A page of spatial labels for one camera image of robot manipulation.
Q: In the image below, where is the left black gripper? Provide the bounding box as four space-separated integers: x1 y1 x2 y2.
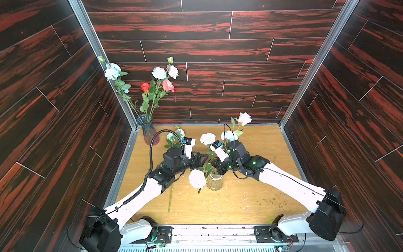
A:
170 151 208 177

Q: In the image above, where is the clear glass vase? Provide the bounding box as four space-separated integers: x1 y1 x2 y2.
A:
206 160 224 191

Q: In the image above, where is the blue white flower spray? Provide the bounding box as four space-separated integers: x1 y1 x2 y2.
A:
164 125 185 213

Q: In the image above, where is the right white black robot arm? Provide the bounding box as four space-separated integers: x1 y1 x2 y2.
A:
209 140 346 242

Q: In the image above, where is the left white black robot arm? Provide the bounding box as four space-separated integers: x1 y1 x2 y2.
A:
79 147 208 252

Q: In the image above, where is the purple glass vase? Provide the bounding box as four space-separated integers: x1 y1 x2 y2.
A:
136 114 160 146

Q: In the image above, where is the pale pink carnation drooping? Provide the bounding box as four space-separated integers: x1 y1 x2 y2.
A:
188 162 213 193

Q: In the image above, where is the pink rose stem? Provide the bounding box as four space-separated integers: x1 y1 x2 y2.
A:
221 112 252 150

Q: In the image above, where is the red pink white rose bouquet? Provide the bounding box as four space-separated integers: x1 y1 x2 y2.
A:
140 57 179 123

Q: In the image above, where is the white flower spray far left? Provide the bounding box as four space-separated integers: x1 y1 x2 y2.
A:
97 56 140 117

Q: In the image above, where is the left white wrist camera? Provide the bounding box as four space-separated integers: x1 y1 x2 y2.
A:
182 137 196 159

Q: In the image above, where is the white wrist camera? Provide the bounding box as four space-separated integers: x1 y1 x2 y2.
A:
210 140 229 162
182 137 196 159

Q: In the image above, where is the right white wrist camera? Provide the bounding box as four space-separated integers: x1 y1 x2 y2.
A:
210 140 229 162

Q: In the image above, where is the aluminium front rail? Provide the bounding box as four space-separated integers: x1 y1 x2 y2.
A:
120 225 349 252

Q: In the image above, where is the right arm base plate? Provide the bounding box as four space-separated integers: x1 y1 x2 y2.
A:
254 226 299 243

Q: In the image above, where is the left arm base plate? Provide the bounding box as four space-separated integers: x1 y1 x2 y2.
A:
151 226 173 244

